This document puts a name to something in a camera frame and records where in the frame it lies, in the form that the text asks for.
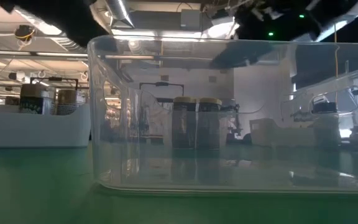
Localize gray metal junction box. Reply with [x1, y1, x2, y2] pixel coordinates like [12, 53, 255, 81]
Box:
[180, 8, 203, 31]

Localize round silver ventilation duct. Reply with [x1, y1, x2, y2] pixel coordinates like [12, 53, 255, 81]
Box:
[105, 0, 135, 28]

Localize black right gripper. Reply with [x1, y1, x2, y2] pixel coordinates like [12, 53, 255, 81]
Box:
[211, 0, 322, 70]

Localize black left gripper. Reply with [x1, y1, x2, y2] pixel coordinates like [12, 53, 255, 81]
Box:
[0, 0, 119, 54]

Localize black station frame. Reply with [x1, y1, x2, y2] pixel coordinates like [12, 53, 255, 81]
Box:
[139, 81, 185, 103]

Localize rectangular silver air duct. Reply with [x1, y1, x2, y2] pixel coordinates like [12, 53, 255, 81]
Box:
[315, 11, 358, 42]

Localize fluorescent light panel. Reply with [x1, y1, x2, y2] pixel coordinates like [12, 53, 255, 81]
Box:
[111, 29, 203, 43]

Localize green table mat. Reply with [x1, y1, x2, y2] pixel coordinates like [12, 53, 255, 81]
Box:
[0, 144, 358, 224]

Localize clear plastic bin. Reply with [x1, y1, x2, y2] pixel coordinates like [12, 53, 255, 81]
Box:
[166, 111, 231, 151]
[87, 34, 358, 195]

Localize yellow black cable reel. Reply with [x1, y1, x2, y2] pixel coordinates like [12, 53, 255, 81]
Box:
[13, 24, 36, 50]

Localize long gray metal pipe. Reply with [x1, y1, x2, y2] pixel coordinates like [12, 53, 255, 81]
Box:
[104, 54, 281, 65]

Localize large cork-lid spice jar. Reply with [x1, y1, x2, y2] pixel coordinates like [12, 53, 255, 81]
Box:
[19, 83, 56, 116]
[56, 88, 85, 116]

